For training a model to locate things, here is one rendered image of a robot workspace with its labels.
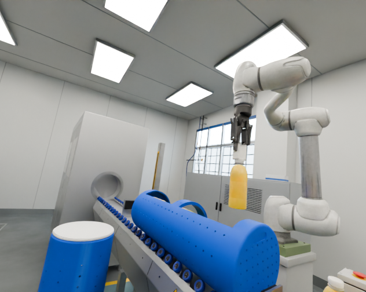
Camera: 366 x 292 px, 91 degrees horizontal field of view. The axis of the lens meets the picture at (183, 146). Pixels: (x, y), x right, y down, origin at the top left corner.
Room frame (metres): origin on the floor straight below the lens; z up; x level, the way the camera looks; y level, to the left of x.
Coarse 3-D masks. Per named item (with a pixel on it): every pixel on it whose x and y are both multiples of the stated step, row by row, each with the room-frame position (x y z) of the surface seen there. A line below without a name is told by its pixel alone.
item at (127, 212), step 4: (124, 200) 1.70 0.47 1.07; (128, 200) 1.70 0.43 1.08; (132, 200) 1.72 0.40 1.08; (124, 204) 1.69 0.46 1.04; (128, 204) 1.70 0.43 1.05; (132, 204) 1.72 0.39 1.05; (124, 208) 1.69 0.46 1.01; (128, 208) 1.70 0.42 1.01; (124, 212) 1.70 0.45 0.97; (128, 212) 1.72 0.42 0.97; (124, 216) 1.70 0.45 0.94; (128, 216) 1.72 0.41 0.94
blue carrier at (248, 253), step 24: (144, 192) 1.31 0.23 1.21; (144, 216) 1.12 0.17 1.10; (168, 216) 0.94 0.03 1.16; (192, 216) 0.83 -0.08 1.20; (168, 240) 0.89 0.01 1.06; (192, 240) 0.75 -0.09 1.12; (216, 240) 0.67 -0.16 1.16; (240, 240) 0.61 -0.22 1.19; (264, 240) 0.68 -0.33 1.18; (192, 264) 0.76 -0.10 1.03; (216, 264) 0.64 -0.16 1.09; (240, 264) 0.60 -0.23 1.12; (264, 264) 0.68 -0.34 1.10; (216, 288) 0.67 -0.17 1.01; (240, 288) 0.61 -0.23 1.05; (264, 288) 0.68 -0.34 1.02
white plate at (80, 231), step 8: (64, 224) 1.00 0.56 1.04; (72, 224) 1.02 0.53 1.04; (80, 224) 1.03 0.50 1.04; (88, 224) 1.05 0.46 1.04; (96, 224) 1.07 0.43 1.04; (104, 224) 1.08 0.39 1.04; (56, 232) 0.88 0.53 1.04; (64, 232) 0.90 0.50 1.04; (72, 232) 0.91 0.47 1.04; (80, 232) 0.92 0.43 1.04; (88, 232) 0.93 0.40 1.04; (96, 232) 0.95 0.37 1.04; (104, 232) 0.96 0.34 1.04; (112, 232) 0.99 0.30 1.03; (72, 240) 0.84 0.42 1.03; (80, 240) 0.85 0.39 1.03; (88, 240) 0.86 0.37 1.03
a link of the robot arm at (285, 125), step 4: (284, 112) 1.09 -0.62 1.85; (288, 112) 1.08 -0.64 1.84; (284, 116) 1.08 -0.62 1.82; (288, 116) 1.07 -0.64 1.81; (284, 120) 1.08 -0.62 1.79; (288, 120) 1.07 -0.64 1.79; (268, 124) 1.15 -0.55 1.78; (280, 124) 1.09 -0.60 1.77; (284, 124) 1.09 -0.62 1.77; (288, 124) 1.08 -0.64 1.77; (272, 128) 1.17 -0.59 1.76; (276, 128) 1.14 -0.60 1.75; (280, 128) 1.12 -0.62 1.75; (284, 128) 1.11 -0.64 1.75; (288, 128) 1.10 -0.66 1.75
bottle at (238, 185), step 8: (232, 168) 0.75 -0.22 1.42; (240, 168) 0.72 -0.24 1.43; (232, 176) 0.73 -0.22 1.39; (240, 176) 0.72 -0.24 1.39; (232, 184) 0.73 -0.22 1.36; (240, 184) 0.71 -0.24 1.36; (232, 192) 0.73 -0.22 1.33; (240, 192) 0.71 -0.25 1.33; (232, 200) 0.72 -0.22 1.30; (240, 200) 0.71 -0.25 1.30; (240, 208) 0.71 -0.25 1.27
